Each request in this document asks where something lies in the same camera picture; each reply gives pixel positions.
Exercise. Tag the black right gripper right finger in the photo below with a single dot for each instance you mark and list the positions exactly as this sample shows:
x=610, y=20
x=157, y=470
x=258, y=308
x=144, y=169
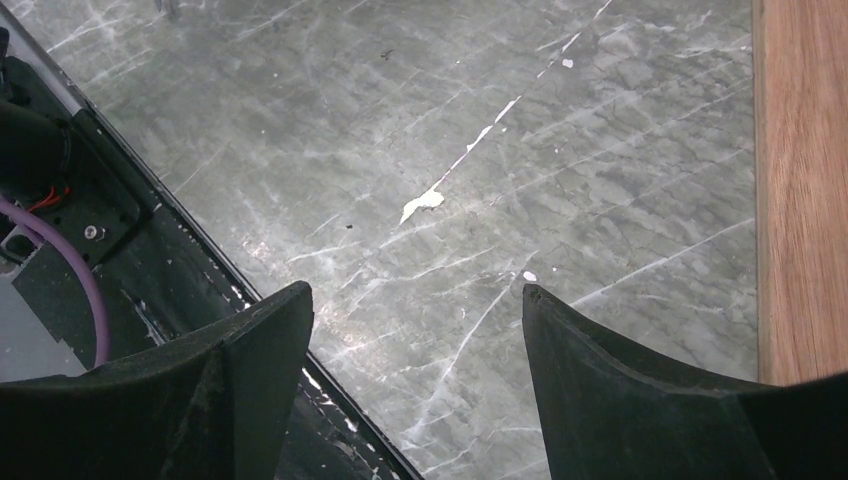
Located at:
x=611, y=408

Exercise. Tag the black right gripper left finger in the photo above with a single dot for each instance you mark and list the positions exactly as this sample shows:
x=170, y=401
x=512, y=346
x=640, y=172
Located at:
x=212, y=404

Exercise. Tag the wooden board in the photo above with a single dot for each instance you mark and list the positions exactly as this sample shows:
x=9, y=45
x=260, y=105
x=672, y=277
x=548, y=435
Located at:
x=800, y=100

